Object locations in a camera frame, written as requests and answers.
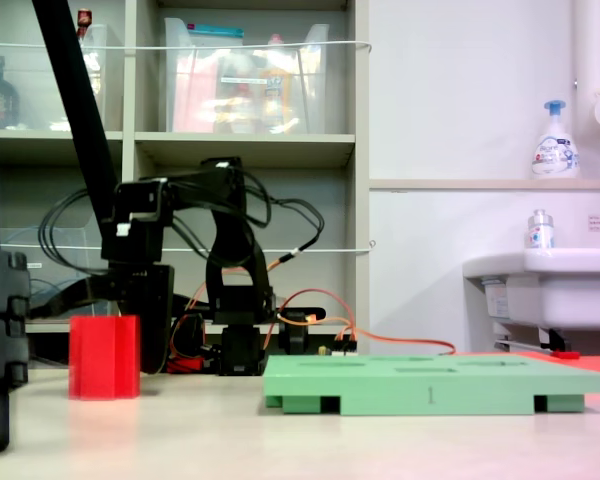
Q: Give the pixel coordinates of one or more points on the sink drain bracket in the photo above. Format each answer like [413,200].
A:
[552,337]

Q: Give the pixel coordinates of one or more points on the dark glass bottle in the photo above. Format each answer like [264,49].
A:
[2,100]

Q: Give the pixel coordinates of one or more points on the red cross columnar block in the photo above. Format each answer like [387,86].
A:
[105,355]

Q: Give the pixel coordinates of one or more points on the red and black table clamp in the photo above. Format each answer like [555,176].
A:
[295,335]
[185,364]

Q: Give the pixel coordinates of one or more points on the green circuit board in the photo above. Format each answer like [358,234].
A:
[347,350]

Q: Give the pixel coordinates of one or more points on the brown bottle with red cap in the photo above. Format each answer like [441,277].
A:
[83,20]

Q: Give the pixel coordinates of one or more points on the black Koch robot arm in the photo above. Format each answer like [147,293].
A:
[235,260]

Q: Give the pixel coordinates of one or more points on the blue topped plastic bag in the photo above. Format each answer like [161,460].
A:
[215,32]

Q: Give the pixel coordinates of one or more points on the orange bottle with pink cap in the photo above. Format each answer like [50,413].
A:
[276,90]

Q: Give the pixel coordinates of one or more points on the white sink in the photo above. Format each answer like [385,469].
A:
[570,290]

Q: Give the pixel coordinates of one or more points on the green shape hole board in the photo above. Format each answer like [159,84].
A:
[405,390]

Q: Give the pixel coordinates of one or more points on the narrow clear storage bin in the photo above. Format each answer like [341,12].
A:
[110,75]

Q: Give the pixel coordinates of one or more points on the small red piece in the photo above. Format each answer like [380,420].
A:
[565,355]

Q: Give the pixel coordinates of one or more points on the notched black tripod leg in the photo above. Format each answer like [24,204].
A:
[0,325]

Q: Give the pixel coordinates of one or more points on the sink sticker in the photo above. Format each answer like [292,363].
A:
[497,300]

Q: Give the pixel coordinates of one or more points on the small clear bottle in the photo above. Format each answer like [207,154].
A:
[539,235]

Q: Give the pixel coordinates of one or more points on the black tripod brace strut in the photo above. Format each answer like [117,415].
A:
[55,307]

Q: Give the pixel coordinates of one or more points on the large clear storage bin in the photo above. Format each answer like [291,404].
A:
[205,100]

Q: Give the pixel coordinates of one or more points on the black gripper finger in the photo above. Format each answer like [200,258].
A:
[157,320]
[107,295]

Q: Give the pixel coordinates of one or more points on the grey shelf unit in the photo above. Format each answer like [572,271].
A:
[245,150]

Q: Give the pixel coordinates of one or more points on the white foam soap pump bottle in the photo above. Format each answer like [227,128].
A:
[555,155]

